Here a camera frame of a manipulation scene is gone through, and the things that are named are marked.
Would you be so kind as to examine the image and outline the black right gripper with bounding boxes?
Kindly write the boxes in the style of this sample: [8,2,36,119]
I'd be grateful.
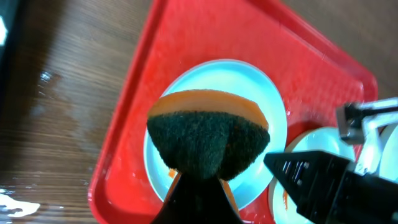
[264,151,397,224]

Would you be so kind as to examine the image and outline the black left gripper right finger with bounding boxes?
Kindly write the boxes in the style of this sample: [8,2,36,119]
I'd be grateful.
[198,177,243,224]

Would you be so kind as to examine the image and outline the black water tray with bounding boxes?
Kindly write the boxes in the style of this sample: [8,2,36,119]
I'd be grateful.
[1,0,20,59]

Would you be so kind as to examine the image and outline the white top plate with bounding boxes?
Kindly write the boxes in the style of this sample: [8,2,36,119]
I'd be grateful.
[144,60,287,208]

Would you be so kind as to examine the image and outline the orange green sponge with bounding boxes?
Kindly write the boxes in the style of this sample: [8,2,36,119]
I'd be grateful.
[146,89,271,218]

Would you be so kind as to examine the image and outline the red plastic tray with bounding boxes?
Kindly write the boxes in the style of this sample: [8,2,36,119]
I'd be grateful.
[88,1,378,223]

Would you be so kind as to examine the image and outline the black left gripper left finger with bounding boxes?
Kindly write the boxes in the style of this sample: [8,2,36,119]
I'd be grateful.
[151,174,195,224]

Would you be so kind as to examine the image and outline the white plate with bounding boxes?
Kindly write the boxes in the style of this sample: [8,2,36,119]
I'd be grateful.
[144,60,287,208]
[379,124,398,183]
[269,127,355,224]

